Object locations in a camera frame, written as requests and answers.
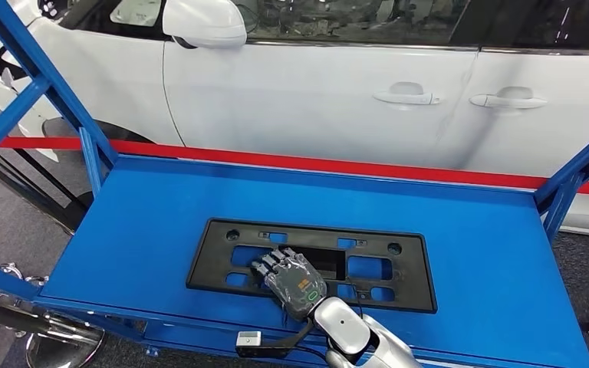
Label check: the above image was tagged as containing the black plastic car part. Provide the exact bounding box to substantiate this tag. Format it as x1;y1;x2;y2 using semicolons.
186;218;438;314

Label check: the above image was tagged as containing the blue metal shelf rack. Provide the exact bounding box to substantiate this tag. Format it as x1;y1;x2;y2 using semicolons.
0;0;589;368

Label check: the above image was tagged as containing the red barrier belt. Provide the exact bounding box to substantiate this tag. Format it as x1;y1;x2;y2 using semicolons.
0;136;589;199

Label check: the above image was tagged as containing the white car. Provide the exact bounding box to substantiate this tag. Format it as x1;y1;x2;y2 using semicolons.
0;0;589;240

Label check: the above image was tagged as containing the white car side mirror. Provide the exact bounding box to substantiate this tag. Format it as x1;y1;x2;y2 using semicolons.
161;0;248;51

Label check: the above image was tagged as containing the white car door handle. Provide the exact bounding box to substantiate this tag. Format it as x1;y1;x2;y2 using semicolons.
469;86;548;110
373;80;442;107

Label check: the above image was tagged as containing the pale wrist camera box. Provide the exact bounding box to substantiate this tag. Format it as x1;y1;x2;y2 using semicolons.
235;330;264;348

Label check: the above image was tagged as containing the black camera bracket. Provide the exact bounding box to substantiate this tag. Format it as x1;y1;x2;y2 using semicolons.
235;318;317;360

